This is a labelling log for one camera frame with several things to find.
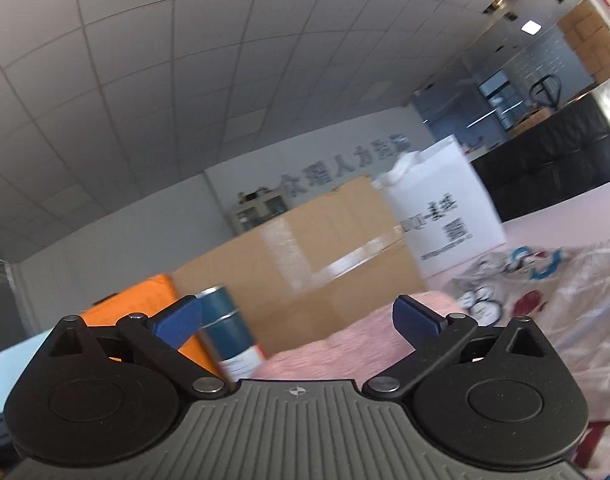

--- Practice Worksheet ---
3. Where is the pink knitted sweater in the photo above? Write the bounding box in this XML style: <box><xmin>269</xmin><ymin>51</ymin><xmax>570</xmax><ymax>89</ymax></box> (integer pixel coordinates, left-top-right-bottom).
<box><xmin>249</xmin><ymin>289</ymin><xmax>464</xmax><ymax>384</ymax></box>

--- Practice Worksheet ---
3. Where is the orange cardboard box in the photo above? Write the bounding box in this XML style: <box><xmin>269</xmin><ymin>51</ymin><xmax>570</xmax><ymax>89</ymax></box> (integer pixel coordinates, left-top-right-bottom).
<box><xmin>81</xmin><ymin>274</ymin><xmax>220</xmax><ymax>376</ymax></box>

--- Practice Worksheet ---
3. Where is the dark teal thermos bottle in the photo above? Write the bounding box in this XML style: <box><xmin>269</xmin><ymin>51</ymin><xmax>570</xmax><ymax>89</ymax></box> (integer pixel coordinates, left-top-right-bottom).
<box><xmin>195</xmin><ymin>285</ymin><xmax>265</xmax><ymax>382</ymax></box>

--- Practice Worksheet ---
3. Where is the white tote bag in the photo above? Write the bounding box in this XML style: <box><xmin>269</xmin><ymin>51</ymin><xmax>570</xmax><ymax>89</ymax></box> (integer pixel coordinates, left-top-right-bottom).
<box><xmin>372</xmin><ymin>136</ymin><xmax>506</xmax><ymax>278</ymax></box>

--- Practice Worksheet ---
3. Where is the brown cardboard box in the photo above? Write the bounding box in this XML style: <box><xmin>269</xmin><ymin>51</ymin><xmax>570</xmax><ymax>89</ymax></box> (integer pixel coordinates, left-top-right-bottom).
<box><xmin>171</xmin><ymin>177</ymin><xmax>427</xmax><ymax>356</ymax></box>

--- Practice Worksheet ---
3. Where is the cartoon print bed sheet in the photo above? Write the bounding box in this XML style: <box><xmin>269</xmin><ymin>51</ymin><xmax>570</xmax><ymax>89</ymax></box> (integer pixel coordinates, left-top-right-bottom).
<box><xmin>442</xmin><ymin>240</ymin><xmax>610</xmax><ymax>479</ymax></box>

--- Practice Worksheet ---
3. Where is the black sofa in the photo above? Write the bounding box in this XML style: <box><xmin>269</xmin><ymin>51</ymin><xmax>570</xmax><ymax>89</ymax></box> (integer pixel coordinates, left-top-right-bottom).
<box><xmin>472</xmin><ymin>93</ymin><xmax>610</xmax><ymax>222</ymax></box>

